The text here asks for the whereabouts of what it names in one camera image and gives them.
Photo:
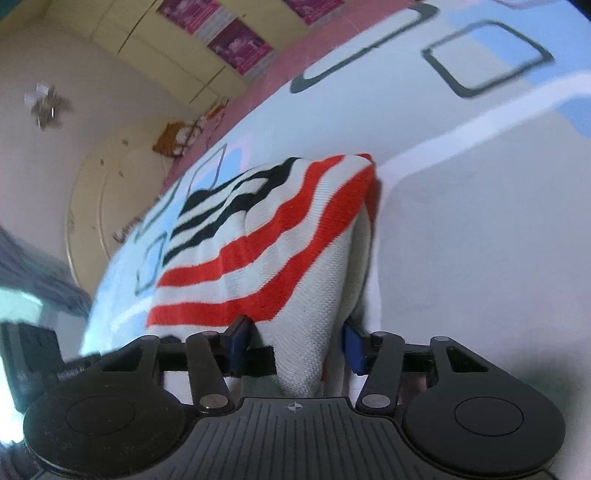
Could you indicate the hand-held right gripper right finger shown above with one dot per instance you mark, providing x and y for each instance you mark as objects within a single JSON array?
[{"x": 353, "y": 350}]

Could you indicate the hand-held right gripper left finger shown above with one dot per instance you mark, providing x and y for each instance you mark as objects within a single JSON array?
[{"x": 238, "y": 344}]

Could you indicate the white red black striped sweater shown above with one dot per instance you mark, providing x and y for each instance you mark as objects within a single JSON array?
[{"x": 295, "y": 286}]

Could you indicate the grey blue cloth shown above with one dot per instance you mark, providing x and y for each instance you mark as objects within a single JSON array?
[{"x": 37, "y": 272}]

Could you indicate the red patterned pillow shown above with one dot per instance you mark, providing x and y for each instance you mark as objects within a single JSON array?
[{"x": 129, "y": 229}]

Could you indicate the printed blanket with rounded squares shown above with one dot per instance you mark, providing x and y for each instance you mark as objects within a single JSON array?
[{"x": 461, "y": 230}]

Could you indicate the cream curved headboard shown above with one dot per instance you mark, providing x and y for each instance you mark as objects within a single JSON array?
[{"x": 97, "y": 184}]

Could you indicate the orange patterned pillow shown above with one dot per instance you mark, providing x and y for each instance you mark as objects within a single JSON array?
[{"x": 173, "y": 138}]

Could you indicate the cream wardrobe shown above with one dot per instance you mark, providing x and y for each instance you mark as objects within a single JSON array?
[{"x": 138, "y": 32}]

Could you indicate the wall lamp with glass shades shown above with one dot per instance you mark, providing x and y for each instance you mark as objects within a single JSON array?
[{"x": 46, "y": 106}]

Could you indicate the purple wall poster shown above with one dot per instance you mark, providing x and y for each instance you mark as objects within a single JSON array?
[
  {"x": 189, "y": 11},
  {"x": 314, "y": 7},
  {"x": 240, "y": 46}
]

